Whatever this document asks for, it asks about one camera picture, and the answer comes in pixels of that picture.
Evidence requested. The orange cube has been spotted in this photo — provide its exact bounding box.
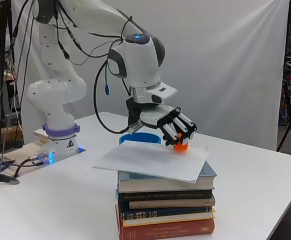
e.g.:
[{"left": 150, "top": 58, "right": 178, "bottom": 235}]
[{"left": 172, "top": 132, "right": 190, "bottom": 153}]

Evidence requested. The red book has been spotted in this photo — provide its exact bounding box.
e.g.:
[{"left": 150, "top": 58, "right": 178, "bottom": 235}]
[{"left": 115, "top": 204, "right": 216, "bottom": 240}]

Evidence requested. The dark blue book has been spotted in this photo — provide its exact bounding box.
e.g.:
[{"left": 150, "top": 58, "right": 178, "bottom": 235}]
[{"left": 117, "top": 199, "right": 216, "bottom": 228}]

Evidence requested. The blue round tub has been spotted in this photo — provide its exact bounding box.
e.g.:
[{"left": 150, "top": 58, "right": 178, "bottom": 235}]
[{"left": 118, "top": 132, "right": 162, "bottom": 145}]

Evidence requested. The robot mounting platform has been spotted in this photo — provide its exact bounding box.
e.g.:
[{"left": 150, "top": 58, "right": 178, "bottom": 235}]
[{"left": 0, "top": 128, "right": 86, "bottom": 190}]

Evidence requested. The grey-tan book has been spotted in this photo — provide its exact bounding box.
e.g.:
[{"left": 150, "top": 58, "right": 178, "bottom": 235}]
[{"left": 127, "top": 195, "right": 216, "bottom": 211}]

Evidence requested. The black stand pole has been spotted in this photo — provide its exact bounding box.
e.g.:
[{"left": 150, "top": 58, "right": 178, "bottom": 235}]
[{"left": 0, "top": 0, "right": 13, "bottom": 158}]

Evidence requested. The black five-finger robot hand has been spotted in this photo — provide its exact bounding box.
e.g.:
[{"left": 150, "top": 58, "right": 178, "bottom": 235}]
[{"left": 126, "top": 97, "right": 199, "bottom": 148}]

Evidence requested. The white hanging sheet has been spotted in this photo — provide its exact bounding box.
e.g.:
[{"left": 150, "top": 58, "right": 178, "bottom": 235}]
[{"left": 10, "top": 0, "right": 291, "bottom": 152}]

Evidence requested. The blue-grey cover book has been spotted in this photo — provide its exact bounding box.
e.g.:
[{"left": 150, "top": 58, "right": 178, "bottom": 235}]
[{"left": 117, "top": 160, "right": 218, "bottom": 194}]

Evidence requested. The black book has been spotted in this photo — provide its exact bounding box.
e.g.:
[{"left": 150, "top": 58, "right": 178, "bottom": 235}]
[{"left": 117, "top": 188, "right": 214, "bottom": 203}]

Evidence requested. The cable with blue plug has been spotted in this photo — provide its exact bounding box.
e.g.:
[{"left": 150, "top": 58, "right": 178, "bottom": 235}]
[{"left": 103, "top": 62, "right": 111, "bottom": 96}]

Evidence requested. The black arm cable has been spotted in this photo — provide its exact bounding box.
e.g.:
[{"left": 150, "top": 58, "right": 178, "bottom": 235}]
[{"left": 92, "top": 14, "right": 143, "bottom": 135}]

